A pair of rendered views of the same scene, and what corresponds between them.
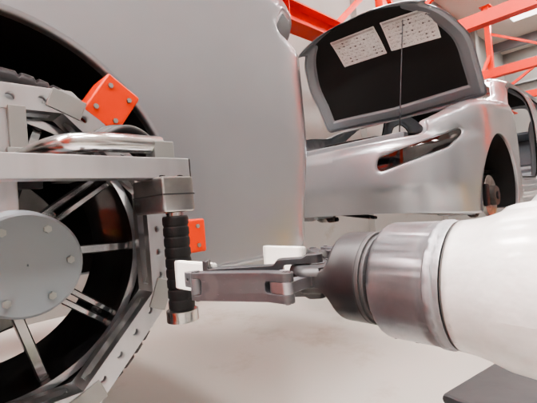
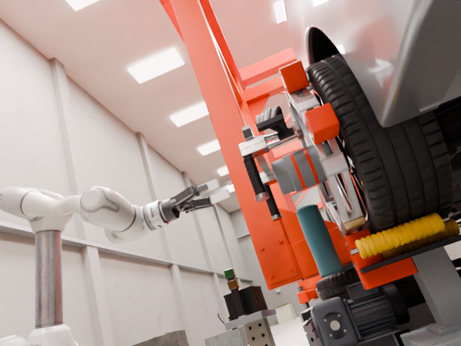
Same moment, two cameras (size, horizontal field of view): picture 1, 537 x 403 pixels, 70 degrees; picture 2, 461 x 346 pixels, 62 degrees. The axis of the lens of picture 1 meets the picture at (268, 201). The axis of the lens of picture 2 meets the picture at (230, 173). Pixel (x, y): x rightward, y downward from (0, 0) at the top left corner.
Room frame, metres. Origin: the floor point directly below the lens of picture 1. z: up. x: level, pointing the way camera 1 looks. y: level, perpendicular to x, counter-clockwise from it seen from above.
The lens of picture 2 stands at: (1.42, -0.64, 0.41)
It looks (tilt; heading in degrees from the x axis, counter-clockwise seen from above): 21 degrees up; 142
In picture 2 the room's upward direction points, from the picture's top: 19 degrees counter-clockwise
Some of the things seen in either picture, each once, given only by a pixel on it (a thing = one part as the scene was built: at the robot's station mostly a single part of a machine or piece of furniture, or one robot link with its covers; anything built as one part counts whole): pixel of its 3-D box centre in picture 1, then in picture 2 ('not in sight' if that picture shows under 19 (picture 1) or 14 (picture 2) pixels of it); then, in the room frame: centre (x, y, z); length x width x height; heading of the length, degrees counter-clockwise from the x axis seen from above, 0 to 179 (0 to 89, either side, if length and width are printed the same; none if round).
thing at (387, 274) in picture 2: not in sight; (378, 255); (0.62, 0.45, 0.48); 0.16 x 0.12 x 0.17; 44
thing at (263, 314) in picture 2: not in sight; (252, 318); (-0.19, 0.46, 0.44); 0.43 x 0.17 x 0.03; 134
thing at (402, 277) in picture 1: (422, 281); (158, 214); (0.29, -0.11, 0.83); 0.09 x 0.06 x 0.09; 134
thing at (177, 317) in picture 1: (178, 264); (254, 177); (0.54, 0.13, 0.83); 0.04 x 0.04 x 0.16
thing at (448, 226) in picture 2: not in sight; (416, 239); (0.71, 0.54, 0.49); 0.29 x 0.06 x 0.06; 44
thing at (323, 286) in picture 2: not in sight; (383, 284); (0.08, 1.12, 0.39); 0.66 x 0.66 x 0.24
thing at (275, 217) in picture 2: not in sight; (270, 201); (0.31, 0.38, 0.83); 0.04 x 0.04 x 0.16
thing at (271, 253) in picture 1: (284, 257); (208, 187); (0.49, -0.01, 0.83); 0.07 x 0.01 x 0.03; 44
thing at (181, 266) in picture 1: (195, 276); (219, 196); (0.40, 0.08, 0.83); 0.07 x 0.01 x 0.03; 44
